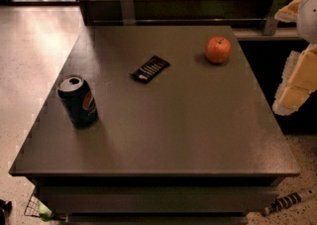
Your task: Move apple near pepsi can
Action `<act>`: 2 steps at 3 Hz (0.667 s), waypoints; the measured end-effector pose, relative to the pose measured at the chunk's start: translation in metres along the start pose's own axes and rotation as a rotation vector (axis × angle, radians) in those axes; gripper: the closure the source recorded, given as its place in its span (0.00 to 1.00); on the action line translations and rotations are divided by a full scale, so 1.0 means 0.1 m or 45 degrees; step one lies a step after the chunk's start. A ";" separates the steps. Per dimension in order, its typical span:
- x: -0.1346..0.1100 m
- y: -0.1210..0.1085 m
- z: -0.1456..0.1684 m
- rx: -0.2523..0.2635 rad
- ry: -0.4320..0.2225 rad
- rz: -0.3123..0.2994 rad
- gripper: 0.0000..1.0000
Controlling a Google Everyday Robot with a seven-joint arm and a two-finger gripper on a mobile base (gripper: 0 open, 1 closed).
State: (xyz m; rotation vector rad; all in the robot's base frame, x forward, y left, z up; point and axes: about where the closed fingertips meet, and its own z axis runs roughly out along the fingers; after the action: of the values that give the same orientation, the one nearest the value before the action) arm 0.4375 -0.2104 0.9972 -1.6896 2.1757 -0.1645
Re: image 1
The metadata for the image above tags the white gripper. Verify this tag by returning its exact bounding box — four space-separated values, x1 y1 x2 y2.
272 0 317 116

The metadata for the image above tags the red apple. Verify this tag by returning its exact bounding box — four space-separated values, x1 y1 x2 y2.
205 37 231 63

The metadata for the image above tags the dark blue pepsi can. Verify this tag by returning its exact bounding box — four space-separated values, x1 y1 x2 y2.
57 74 98 128

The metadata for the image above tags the dark grey table cabinet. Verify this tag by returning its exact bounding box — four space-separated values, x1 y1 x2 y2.
10 26 300 225

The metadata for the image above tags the black snack packet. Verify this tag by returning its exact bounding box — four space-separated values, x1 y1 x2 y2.
130 56 170 83

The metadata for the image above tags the black white striped stick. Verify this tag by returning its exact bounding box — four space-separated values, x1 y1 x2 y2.
263 187 317 216

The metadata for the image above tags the dark object floor left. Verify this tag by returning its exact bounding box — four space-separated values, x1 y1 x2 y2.
0 199 12 225

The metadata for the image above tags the right metal wall bracket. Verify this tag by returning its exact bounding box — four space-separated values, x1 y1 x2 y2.
262 0 287 36

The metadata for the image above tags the metal wall bracket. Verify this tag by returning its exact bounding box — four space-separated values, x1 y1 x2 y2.
120 0 136 26
262 0 287 36

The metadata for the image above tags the left metal wall bracket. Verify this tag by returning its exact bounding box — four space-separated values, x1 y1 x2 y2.
120 0 136 26

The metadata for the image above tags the wire basket with green item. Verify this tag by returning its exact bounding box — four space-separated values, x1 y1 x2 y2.
24 193 54 222

